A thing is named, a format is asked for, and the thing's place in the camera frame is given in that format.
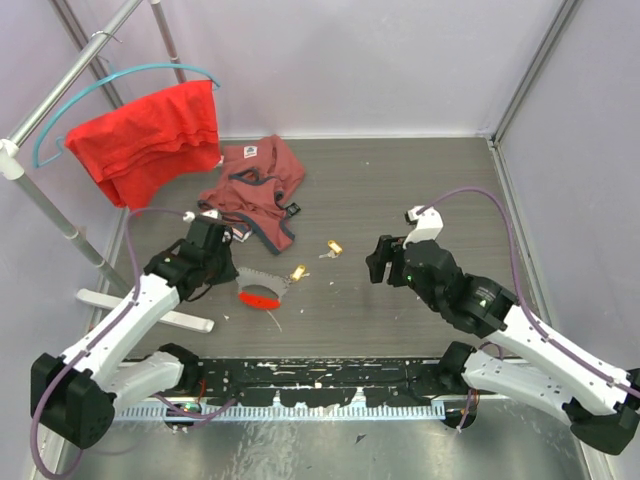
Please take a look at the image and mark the metal key organizer red handle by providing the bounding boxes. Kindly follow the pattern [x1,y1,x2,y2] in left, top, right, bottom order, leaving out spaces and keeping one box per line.
[236,267,292,310]

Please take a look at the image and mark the yellow tag key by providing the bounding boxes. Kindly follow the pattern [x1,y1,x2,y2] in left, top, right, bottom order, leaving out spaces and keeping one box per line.
[289,265,308,282]
[319,240,343,259]

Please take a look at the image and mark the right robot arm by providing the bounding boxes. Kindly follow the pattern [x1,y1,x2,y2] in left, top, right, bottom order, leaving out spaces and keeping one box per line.
[366,235,639,455]

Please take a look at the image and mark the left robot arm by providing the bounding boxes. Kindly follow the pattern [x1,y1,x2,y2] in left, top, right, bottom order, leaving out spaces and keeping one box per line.
[30,216,238,449]

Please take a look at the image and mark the dusty red shirt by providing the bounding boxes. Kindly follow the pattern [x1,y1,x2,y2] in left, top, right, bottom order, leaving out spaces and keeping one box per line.
[197,135,306,255]

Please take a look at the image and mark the bright red cloth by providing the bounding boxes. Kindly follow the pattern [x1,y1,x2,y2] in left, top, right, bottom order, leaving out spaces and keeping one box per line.
[65,80,221,210]

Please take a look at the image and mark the teal clothes hanger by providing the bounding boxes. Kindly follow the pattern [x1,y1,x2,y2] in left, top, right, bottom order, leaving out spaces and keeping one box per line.
[32,63,222,169]

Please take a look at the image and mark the metal clothes rack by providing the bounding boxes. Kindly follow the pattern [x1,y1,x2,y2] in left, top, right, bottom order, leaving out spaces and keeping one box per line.
[0,0,216,334]

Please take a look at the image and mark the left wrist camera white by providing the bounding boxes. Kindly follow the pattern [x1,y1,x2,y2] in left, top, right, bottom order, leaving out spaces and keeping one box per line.
[182,209,220,223]

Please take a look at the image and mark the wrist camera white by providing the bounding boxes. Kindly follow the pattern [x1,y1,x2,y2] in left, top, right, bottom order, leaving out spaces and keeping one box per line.
[403,206,444,249]
[182,209,220,223]

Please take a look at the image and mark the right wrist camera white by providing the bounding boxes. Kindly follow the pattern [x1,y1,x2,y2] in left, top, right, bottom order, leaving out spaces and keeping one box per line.
[403,206,444,249]

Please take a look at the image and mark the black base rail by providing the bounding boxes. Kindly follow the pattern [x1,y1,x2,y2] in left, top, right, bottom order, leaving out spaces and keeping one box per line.
[163,357,480,408]

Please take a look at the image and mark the grey slotted cable duct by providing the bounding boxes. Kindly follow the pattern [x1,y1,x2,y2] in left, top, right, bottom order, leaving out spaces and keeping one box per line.
[115,401,446,423]

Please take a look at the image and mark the aluminium frame post right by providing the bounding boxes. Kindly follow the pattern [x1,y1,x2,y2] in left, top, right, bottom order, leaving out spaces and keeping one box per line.
[490,0,582,145]

